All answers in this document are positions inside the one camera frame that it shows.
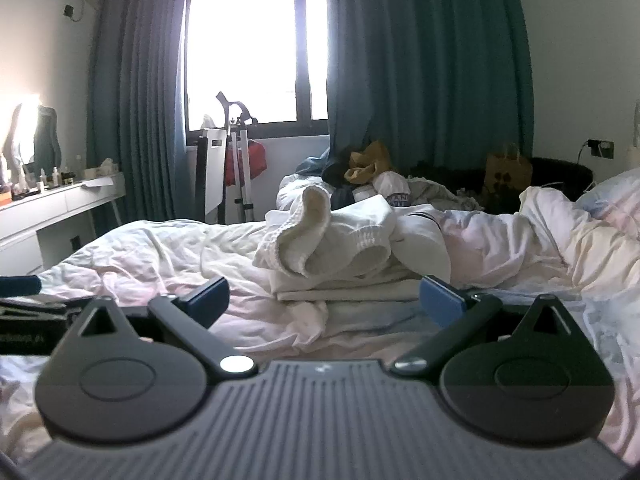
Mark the white dressing table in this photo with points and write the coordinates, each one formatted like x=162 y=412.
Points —
x=50 y=210

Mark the teal curtain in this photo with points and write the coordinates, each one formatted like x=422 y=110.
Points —
x=425 y=60

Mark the grey blue curtain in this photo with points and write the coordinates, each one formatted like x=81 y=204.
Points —
x=135 y=85

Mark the row of cosmetic bottles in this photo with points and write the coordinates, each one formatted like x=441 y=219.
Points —
x=42 y=180

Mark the brown paper bag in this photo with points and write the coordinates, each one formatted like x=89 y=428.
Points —
x=507 y=172

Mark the black framed window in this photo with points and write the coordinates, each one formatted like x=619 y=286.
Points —
x=250 y=45

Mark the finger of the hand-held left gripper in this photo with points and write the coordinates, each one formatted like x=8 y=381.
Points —
x=20 y=286

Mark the light blue pillow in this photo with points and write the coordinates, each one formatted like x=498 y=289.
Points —
x=612 y=195

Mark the wall socket with plug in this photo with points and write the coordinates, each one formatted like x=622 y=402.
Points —
x=600 y=149

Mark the yellow brown garment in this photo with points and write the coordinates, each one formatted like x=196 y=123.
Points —
x=367 y=162

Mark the red bag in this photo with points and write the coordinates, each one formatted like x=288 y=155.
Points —
x=256 y=160

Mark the tissue box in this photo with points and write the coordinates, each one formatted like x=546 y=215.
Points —
x=107 y=166

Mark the small black wall device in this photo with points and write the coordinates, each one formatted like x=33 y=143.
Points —
x=69 y=11

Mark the dark blue garment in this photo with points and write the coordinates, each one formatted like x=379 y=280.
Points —
x=335 y=167

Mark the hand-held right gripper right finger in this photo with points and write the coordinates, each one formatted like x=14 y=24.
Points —
x=439 y=300

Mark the folded white cloth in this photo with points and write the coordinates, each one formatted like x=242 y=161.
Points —
x=350 y=287

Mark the white ribbed pants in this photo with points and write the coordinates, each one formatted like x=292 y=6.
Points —
x=310 y=240

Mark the white printed garment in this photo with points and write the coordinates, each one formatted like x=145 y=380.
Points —
x=395 y=190

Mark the pastel bed duvet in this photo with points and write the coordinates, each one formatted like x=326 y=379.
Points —
x=150 y=255

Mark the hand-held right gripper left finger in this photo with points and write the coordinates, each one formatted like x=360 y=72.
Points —
x=212 y=297

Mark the lit vanity mirror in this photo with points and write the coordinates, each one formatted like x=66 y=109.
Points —
x=22 y=130

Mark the grey blue cloth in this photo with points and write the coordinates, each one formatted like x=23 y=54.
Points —
x=310 y=165

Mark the white chair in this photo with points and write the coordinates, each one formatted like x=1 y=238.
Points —
x=212 y=170

